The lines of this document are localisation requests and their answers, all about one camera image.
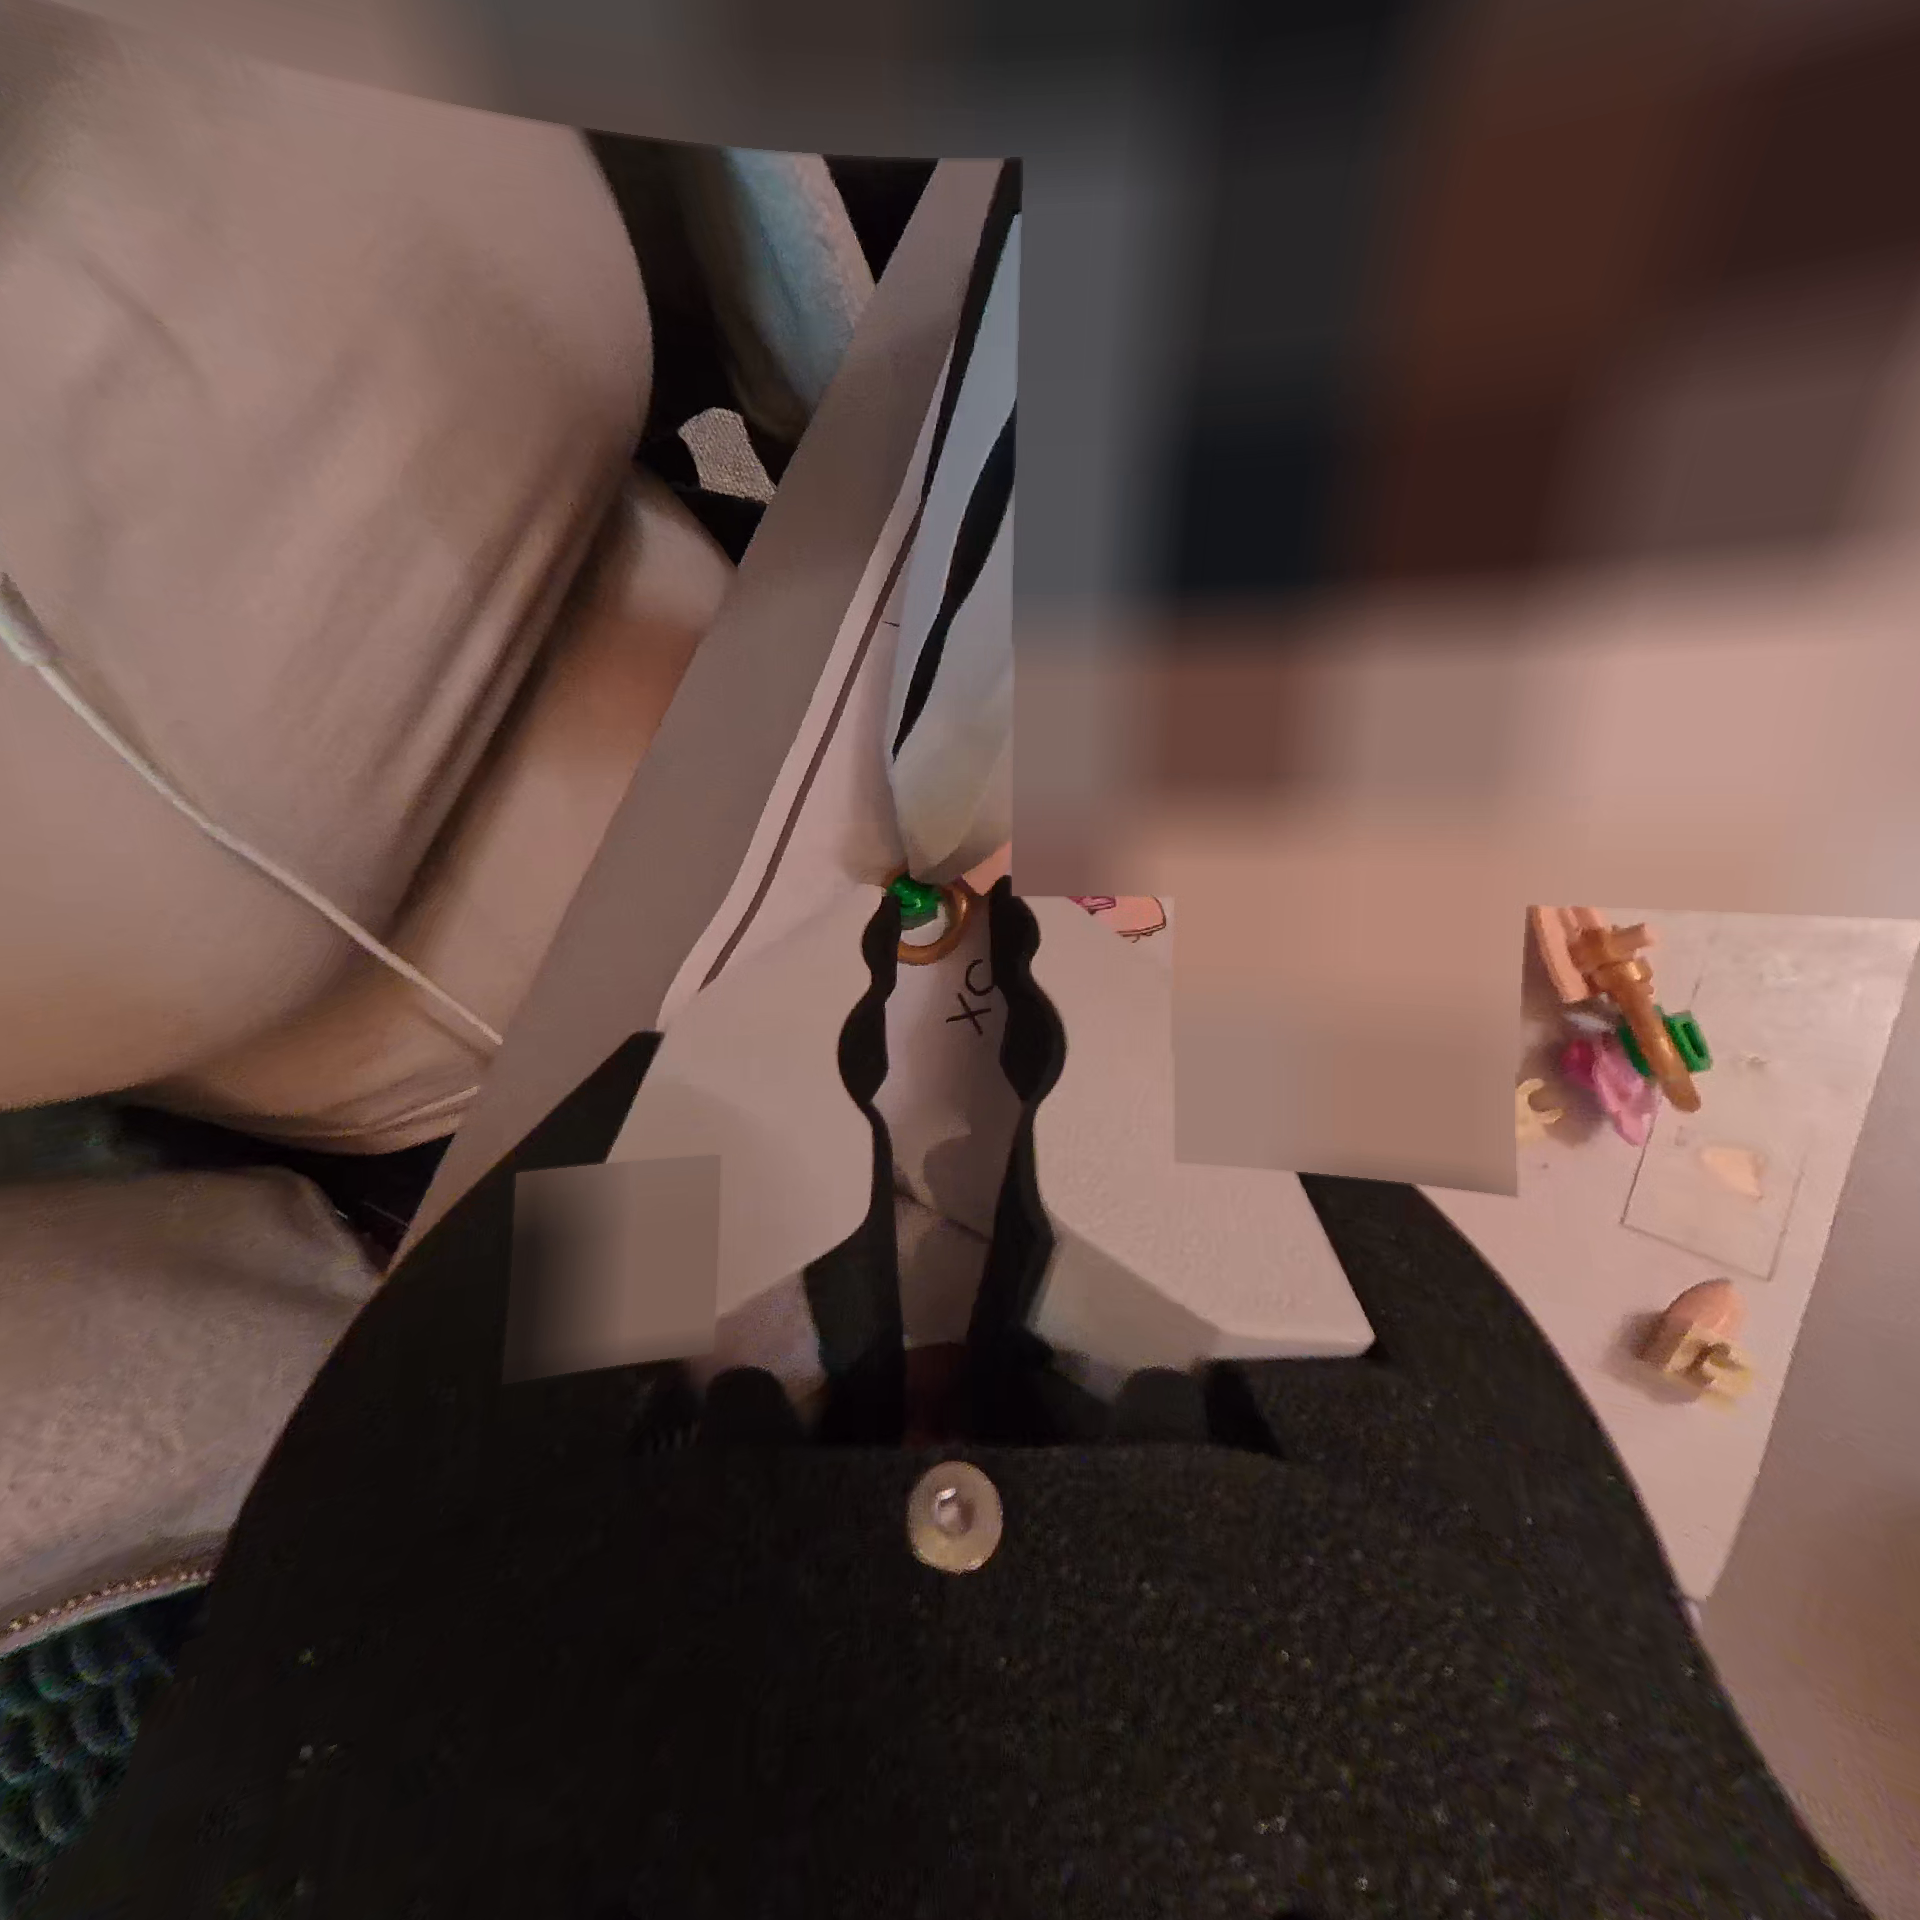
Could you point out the black mesh chair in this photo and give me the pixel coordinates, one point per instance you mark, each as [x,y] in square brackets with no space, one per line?
[77,1724]

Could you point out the white instruction booklet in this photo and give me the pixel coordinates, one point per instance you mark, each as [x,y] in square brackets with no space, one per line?
[1786,1036]

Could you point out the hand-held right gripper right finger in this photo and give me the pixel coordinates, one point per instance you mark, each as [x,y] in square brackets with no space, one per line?
[1142,1230]

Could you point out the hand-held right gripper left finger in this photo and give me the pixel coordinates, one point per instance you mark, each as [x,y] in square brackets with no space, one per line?
[764,1109]

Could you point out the grey woven fabric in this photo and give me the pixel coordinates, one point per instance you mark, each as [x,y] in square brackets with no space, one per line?
[727,450]

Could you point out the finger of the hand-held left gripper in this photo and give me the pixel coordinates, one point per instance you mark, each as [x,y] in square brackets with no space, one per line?
[973,394]
[960,819]

